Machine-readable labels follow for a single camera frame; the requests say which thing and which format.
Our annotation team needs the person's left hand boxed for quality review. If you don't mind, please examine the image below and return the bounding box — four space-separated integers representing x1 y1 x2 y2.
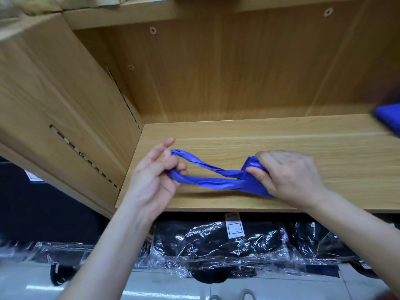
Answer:
120 137 189 221

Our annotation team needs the person's right hand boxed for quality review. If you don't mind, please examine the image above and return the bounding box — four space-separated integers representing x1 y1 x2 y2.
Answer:
245 150 330 210

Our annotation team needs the blue non-woven bag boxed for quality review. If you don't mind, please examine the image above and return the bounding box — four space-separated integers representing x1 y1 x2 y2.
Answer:
164 148 275 199
372 102 400 137

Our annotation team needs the wooden shelf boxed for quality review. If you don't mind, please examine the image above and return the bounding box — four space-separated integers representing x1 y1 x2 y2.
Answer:
0 0 400 221

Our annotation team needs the person's left forearm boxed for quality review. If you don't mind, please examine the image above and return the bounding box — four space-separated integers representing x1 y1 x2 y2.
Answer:
56 202 154 300

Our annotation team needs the person's right forearm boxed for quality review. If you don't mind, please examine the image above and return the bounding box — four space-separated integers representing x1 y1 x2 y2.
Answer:
309 189 400 296

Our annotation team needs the beige woven basket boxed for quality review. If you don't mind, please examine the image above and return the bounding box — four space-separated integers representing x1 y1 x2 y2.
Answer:
0 0 132 19

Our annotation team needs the black plastic-wrapped bag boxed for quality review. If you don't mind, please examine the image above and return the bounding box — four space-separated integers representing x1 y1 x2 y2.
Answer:
0 239 154 274
290 215 379 275

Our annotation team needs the white paper tag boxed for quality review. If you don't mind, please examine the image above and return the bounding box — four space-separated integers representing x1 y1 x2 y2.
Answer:
224 212 246 239

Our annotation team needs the black wrapped bag with tag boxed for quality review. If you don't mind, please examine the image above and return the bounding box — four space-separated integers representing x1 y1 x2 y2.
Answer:
152 217 293 284

